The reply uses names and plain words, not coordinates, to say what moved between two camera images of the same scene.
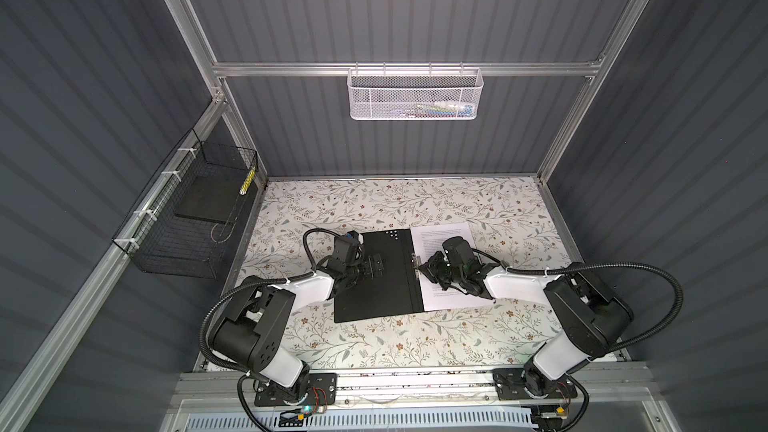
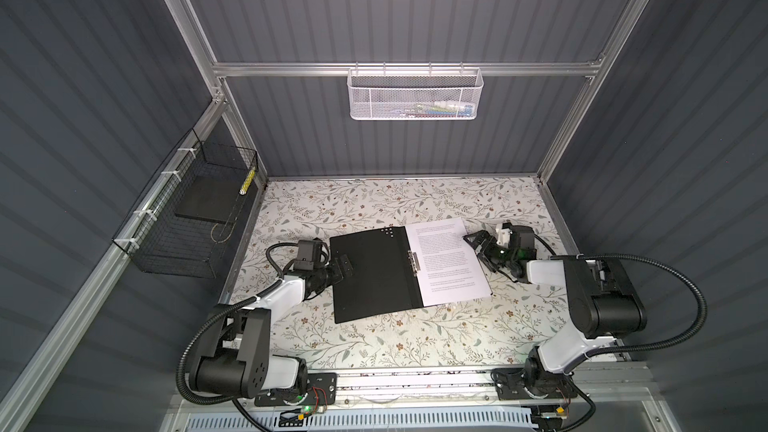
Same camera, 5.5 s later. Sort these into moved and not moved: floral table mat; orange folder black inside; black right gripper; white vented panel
Moved: black right gripper
Not moved: floral table mat; white vented panel; orange folder black inside
